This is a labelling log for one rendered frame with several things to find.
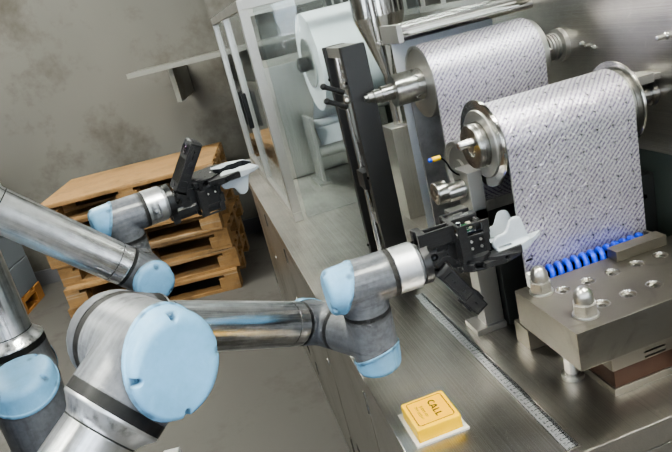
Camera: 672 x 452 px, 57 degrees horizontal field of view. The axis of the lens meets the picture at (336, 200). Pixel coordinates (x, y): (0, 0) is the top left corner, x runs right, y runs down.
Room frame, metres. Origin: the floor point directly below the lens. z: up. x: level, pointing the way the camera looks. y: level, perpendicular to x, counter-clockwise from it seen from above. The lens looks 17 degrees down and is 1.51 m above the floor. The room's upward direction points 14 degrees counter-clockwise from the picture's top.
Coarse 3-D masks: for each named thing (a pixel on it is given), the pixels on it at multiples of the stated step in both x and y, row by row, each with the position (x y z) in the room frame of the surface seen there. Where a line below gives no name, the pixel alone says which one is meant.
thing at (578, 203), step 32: (576, 160) 0.94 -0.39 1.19; (608, 160) 0.96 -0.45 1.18; (512, 192) 0.93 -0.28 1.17; (544, 192) 0.93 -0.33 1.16; (576, 192) 0.94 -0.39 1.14; (608, 192) 0.95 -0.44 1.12; (640, 192) 0.97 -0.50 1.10; (544, 224) 0.93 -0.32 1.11; (576, 224) 0.94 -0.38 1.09; (608, 224) 0.95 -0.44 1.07; (640, 224) 0.96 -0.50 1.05; (544, 256) 0.93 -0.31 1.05
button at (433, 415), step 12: (432, 396) 0.81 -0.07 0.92; (444, 396) 0.80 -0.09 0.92; (408, 408) 0.80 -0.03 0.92; (420, 408) 0.79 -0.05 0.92; (432, 408) 0.78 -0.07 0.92; (444, 408) 0.78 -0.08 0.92; (408, 420) 0.78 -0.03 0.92; (420, 420) 0.76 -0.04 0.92; (432, 420) 0.76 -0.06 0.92; (444, 420) 0.75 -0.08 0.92; (456, 420) 0.75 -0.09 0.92; (420, 432) 0.74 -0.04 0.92; (432, 432) 0.74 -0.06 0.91; (444, 432) 0.75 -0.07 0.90
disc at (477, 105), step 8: (472, 104) 0.99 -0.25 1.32; (480, 104) 0.96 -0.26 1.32; (464, 112) 1.02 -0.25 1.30; (480, 112) 0.97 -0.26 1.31; (488, 112) 0.94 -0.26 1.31; (488, 120) 0.94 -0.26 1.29; (496, 120) 0.93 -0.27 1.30; (496, 128) 0.92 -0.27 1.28; (496, 136) 0.93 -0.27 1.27; (504, 144) 0.91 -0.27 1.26; (504, 152) 0.91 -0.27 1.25; (504, 160) 0.91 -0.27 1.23; (504, 168) 0.92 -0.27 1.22; (496, 176) 0.95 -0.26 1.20; (504, 176) 0.93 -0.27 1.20; (488, 184) 0.98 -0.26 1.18; (496, 184) 0.95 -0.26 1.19
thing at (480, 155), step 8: (464, 128) 0.99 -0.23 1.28; (472, 128) 0.96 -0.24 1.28; (480, 128) 0.96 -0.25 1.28; (464, 136) 0.99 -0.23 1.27; (472, 136) 0.96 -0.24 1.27; (480, 136) 0.95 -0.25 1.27; (480, 144) 0.94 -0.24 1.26; (488, 144) 0.94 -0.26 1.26; (464, 152) 1.00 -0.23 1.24; (472, 152) 0.97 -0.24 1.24; (480, 152) 0.94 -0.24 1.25; (488, 152) 0.94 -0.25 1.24; (472, 160) 0.98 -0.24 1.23; (480, 160) 0.95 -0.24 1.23; (488, 160) 0.95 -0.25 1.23
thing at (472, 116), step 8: (624, 80) 0.99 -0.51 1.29; (472, 112) 0.99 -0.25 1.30; (464, 120) 1.02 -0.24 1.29; (472, 120) 0.99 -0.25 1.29; (480, 120) 0.96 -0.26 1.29; (488, 128) 0.94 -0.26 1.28; (488, 136) 0.95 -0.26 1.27; (496, 144) 0.93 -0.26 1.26; (496, 152) 0.93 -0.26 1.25; (496, 160) 0.93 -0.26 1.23; (480, 168) 0.99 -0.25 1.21; (488, 168) 0.96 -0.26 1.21; (496, 168) 0.94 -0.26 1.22; (488, 176) 0.97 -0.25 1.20
